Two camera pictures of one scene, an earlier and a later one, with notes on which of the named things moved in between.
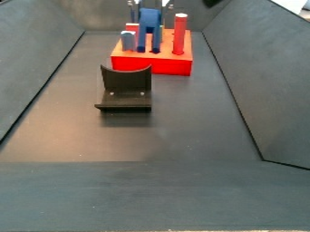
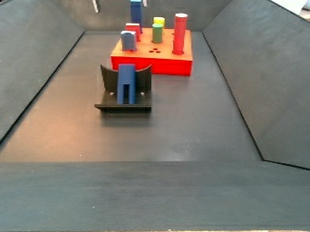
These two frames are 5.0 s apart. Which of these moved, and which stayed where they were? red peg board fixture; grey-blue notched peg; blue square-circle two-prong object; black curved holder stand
Moved: blue square-circle two-prong object
Stayed: grey-blue notched peg; black curved holder stand; red peg board fixture
